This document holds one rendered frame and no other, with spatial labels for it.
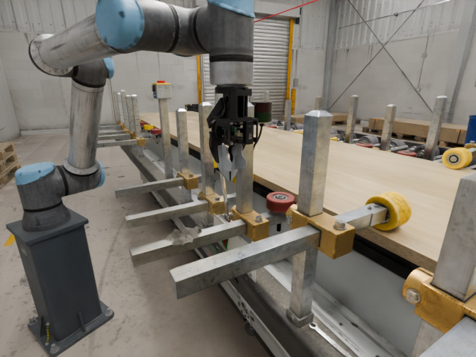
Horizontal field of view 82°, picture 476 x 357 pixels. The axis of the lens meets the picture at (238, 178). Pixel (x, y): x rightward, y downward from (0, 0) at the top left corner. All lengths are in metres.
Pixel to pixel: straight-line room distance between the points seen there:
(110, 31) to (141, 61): 8.11
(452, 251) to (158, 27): 0.57
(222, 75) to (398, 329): 0.70
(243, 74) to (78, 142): 0.92
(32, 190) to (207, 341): 1.07
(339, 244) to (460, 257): 0.18
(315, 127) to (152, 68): 8.31
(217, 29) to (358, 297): 0.73
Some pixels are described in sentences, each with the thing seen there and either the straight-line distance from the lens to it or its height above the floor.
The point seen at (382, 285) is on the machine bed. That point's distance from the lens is 0.78.
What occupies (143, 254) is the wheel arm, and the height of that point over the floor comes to 0.86.
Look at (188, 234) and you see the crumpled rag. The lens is 0.67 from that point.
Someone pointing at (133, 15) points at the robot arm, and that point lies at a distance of 0.57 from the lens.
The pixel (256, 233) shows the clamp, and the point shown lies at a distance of 0.72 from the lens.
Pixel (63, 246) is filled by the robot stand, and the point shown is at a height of 0.51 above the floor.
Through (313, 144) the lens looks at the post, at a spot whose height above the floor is 1.11.
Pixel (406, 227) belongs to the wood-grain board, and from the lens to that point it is 0.75.
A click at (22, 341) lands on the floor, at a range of 1.92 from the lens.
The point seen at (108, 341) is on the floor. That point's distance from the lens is 1.71.
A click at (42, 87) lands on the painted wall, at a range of 8.78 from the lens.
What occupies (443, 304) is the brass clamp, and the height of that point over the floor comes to 0.96.
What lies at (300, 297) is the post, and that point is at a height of 0.78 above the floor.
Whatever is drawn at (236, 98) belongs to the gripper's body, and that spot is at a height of 1.19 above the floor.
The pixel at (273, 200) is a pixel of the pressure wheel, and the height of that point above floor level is 0.91.
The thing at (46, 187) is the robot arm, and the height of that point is 0.79.
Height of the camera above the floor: 1.21
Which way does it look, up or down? 19 degrees down
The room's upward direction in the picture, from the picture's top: straight up
